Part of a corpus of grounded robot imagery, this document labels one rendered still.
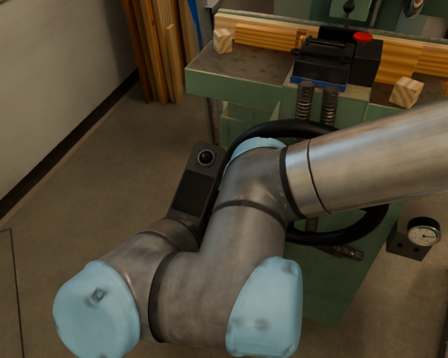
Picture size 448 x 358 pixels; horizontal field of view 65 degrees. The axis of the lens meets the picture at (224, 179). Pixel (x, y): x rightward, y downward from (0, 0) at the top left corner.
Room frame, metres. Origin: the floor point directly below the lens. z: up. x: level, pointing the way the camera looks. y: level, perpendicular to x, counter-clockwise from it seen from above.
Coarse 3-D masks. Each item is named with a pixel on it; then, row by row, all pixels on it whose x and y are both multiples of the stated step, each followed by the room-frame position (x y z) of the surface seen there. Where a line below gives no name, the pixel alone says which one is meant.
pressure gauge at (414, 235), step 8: (408, 224) 0.46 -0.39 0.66; (416, 224) 0.45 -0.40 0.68; (424, 224) 0.44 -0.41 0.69; (432, 224) 0.44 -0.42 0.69; (408, 232) 0.44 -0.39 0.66; (416, 232) 0.44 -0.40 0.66; (424, 232) 0.44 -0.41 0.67; (432, 232) 0.43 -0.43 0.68; (440, 232) 0.43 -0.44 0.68; (416, 240) 0.44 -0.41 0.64; (424, 240) 0.43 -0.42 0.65; (432, 240) 0.43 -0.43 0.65
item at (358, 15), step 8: (336, 0) 0.70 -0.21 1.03; (344, 0) 0.70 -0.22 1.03; (360, 0) 0.69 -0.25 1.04; (368, 0) 0.68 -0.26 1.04; (336, 8) 0.70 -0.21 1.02; (360, 8) 0.69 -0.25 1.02; (368, 8) 0.68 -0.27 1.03; (336, 16) 0.70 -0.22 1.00; (344, 16) 0.70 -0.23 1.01; (352, 16) 0.69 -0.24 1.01; (360, 16) 0.69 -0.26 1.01
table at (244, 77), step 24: (240, 48) 0.79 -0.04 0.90; (264, 48) 0.79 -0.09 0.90; (192, 72) 0.69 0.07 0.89; (216, 72) 0.67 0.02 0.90; (240, 72) 0.67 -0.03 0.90; (264, 72) 0.67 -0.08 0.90; (288, 72) 0.67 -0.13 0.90; (216, 96) 0.67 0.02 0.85; (240, 96) 0.65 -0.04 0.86; (264, 96) 0.63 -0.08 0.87; (384, 96) 0.58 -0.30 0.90; (432, 96) 0.58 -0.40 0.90
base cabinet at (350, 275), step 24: (336, 216) 0.55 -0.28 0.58; (360, 216) 0.54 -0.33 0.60; (360, 240) 0.52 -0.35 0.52; (384, 240) 0.51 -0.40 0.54; (312, 264) 0.56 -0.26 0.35; (336, 264) 0.54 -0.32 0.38; (360, 264) 0.52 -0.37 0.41; (312, 288) 0.55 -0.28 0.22; (336, 288) 0.53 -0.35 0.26; (312, 312) 0.54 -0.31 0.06; (336, 312) 0.52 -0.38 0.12
